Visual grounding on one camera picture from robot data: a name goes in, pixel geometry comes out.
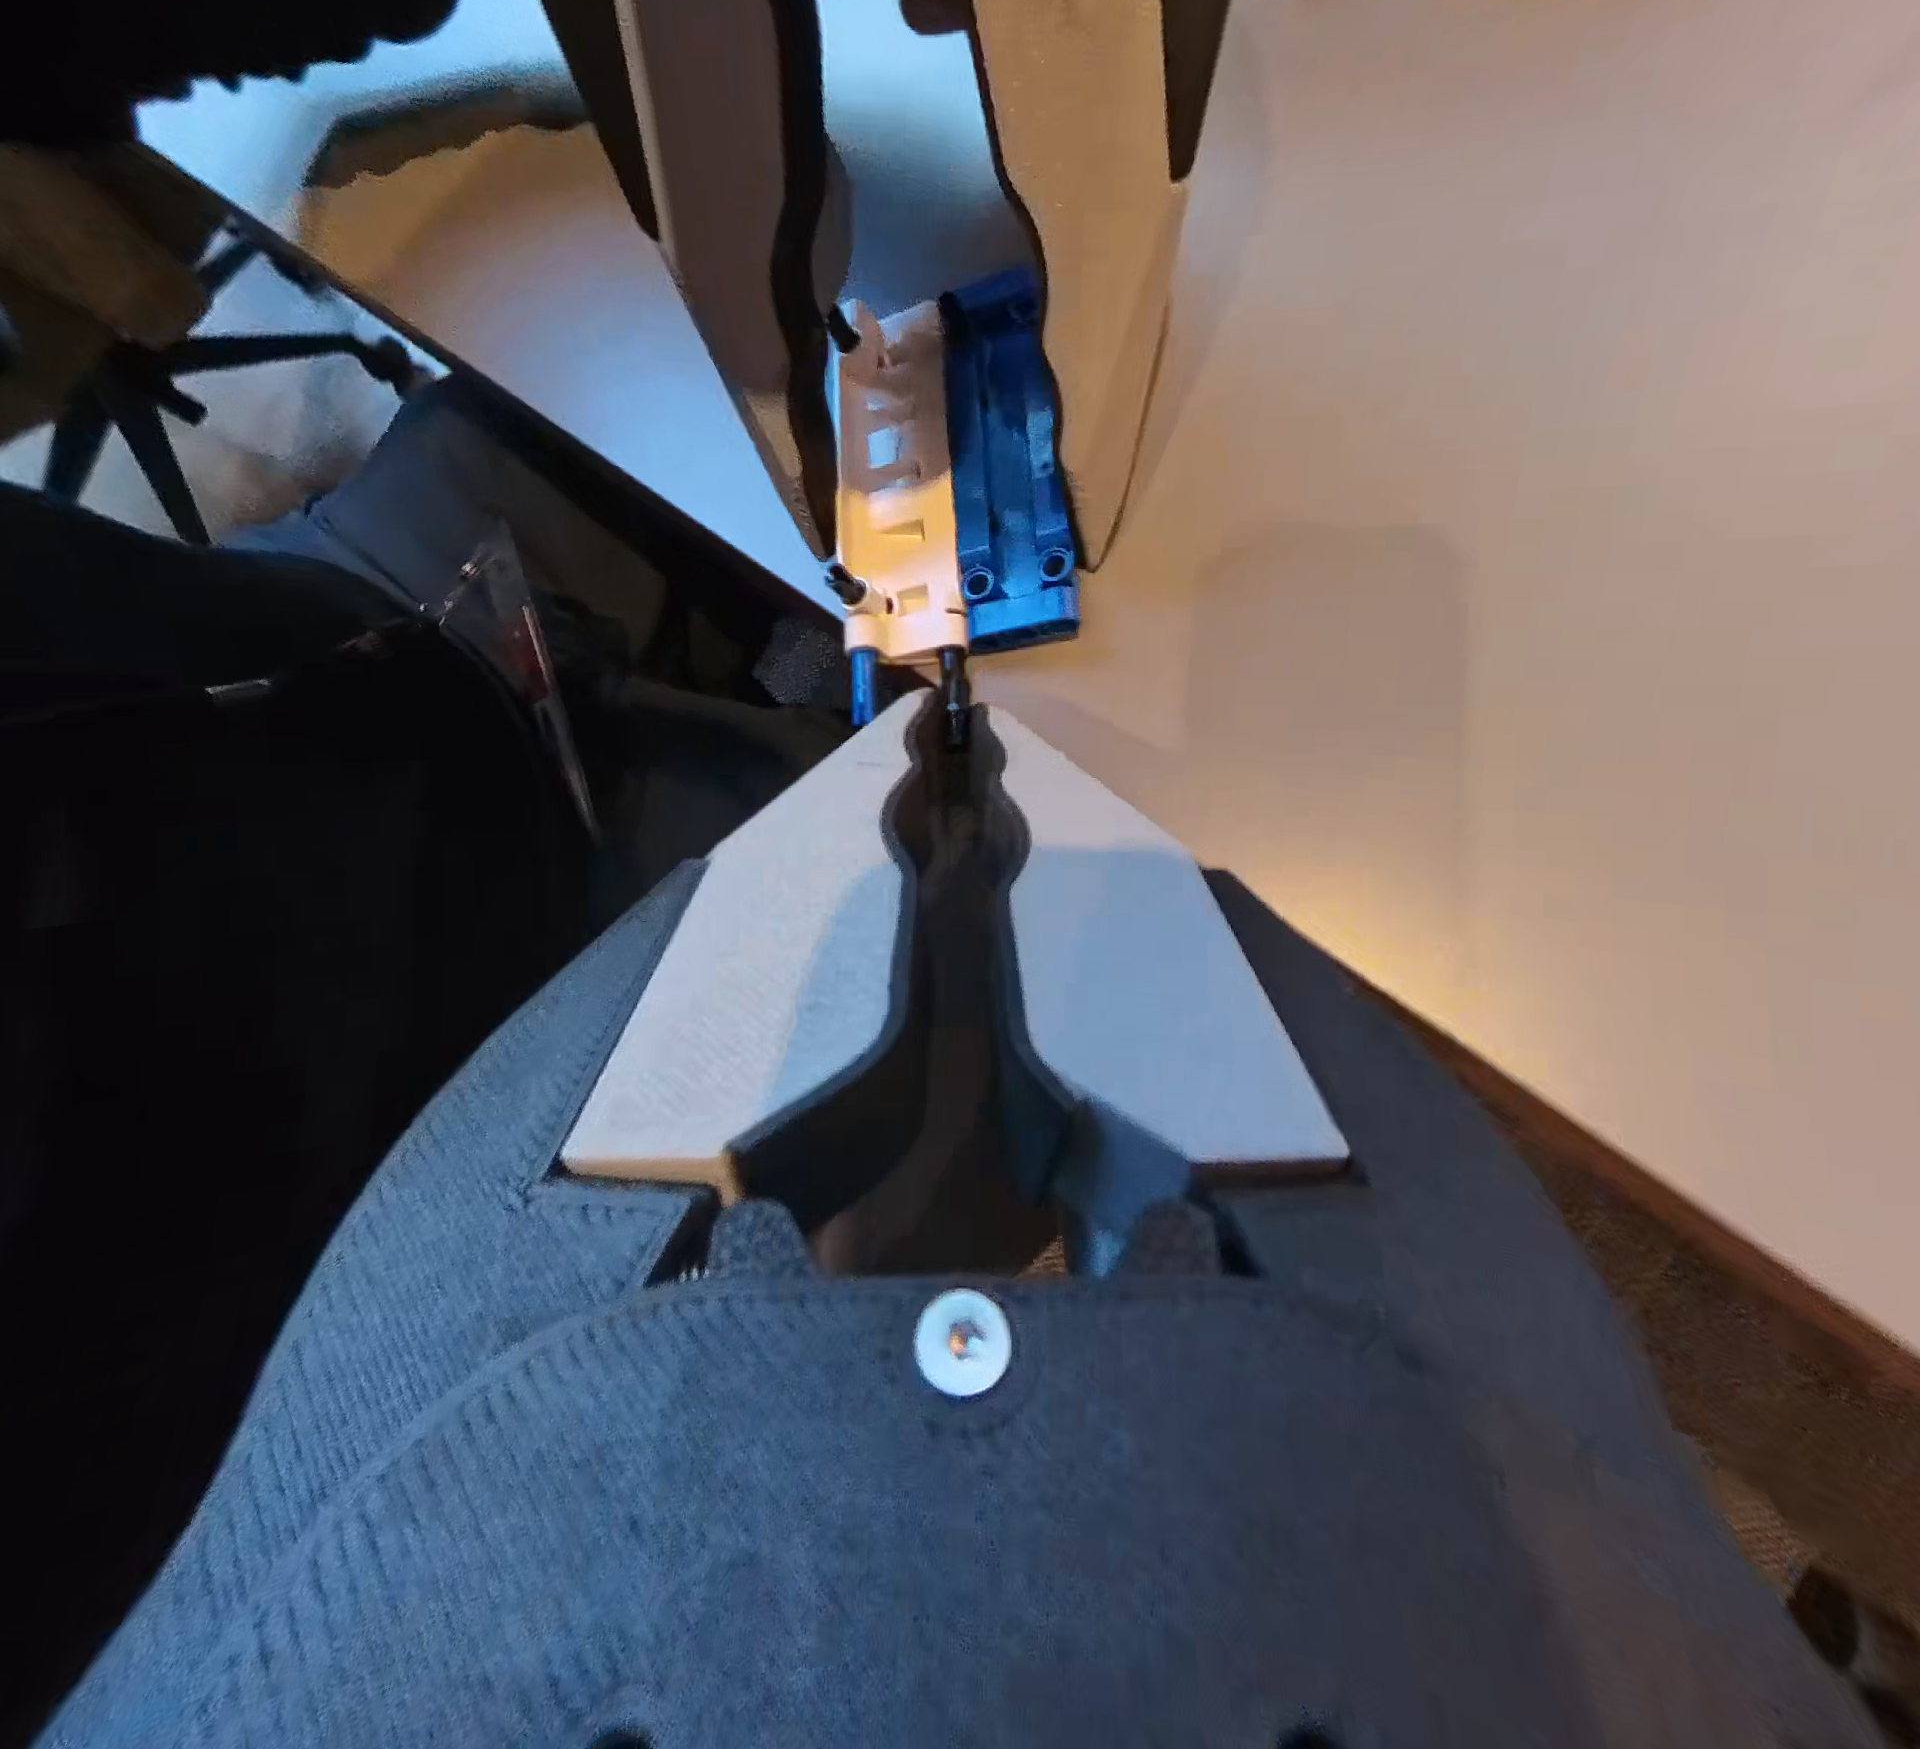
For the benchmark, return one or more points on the blue brick panel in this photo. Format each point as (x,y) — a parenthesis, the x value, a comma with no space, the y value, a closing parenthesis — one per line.
(1005,458)

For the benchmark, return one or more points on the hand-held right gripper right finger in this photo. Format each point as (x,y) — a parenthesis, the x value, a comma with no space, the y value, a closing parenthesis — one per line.
(1171,1014)

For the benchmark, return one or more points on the blue connector pin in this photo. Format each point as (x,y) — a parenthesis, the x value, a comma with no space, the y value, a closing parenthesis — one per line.
(863,687)

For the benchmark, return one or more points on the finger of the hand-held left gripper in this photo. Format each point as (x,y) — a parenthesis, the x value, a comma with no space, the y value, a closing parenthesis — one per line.
(699,128)
(1088,128)

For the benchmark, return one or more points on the black office chair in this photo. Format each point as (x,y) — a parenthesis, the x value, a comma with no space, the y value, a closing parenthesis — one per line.
(120,414)

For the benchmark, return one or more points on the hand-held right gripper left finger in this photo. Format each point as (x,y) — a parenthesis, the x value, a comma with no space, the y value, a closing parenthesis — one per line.
(750,998)

